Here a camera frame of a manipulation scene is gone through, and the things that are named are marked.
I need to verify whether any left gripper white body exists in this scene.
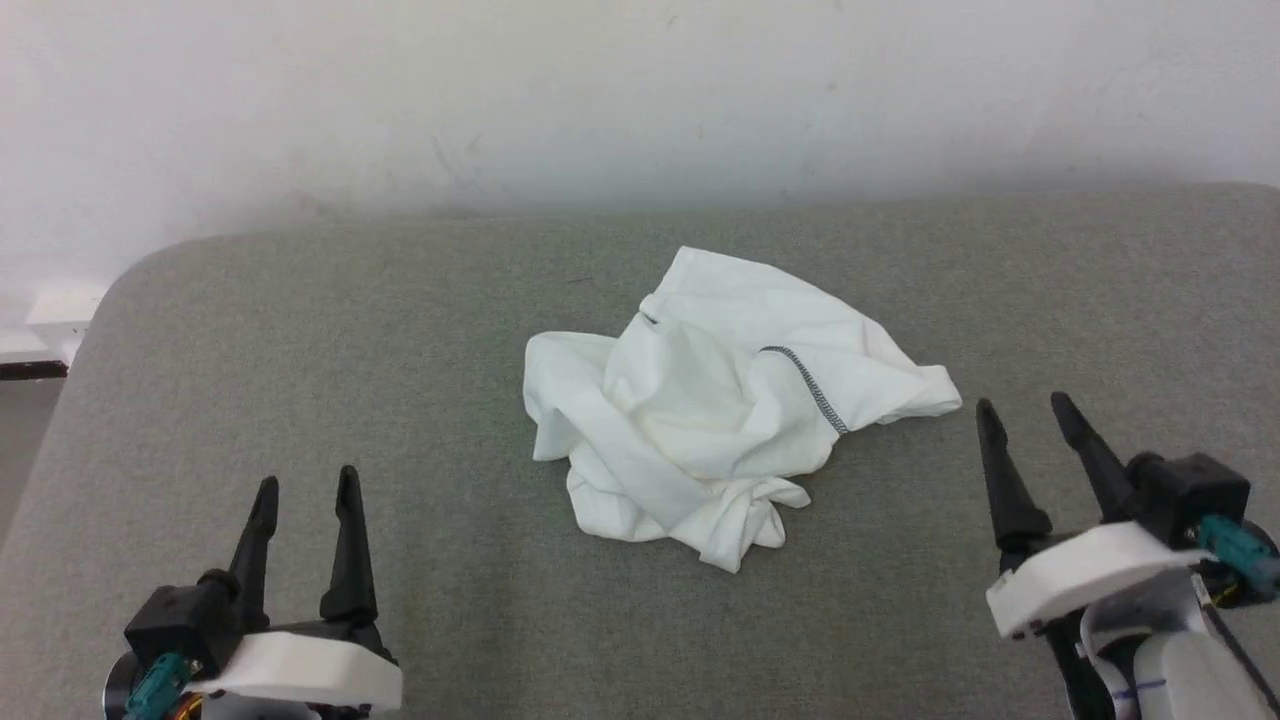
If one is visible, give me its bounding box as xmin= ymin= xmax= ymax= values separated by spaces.
xmin=183 ymin=620 xmax=403 ymax=714

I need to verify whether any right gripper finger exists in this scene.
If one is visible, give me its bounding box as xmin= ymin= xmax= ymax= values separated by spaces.
xmin=975 ymin=398 xmax=1054 ymax=576
xmin=1050 ymin=392 xmax=1137 ymax=524

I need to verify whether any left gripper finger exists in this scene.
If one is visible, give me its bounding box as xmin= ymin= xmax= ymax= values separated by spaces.
xmin=228 ymin=476 xmax=281 ymax=631
xmin=320 ymin=465 xmax=381 ymax=627

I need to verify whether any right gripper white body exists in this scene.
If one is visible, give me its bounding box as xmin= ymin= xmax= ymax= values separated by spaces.
xmin=985 ymin=520 xmax=1217 ymax=641

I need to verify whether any white garment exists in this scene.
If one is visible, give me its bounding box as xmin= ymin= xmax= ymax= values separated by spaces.
xmin=522 ymin=246 xmax=963 ymax=575

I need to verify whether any grey-green fabric sofa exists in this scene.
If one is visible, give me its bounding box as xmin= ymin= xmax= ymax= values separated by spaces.
xmin=0 ymin=183 xmax=1280 ymax=720

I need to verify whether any white wall box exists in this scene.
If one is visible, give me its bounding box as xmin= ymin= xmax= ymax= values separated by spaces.
xmin=25 ymin=285 xmax=107 ymax=366

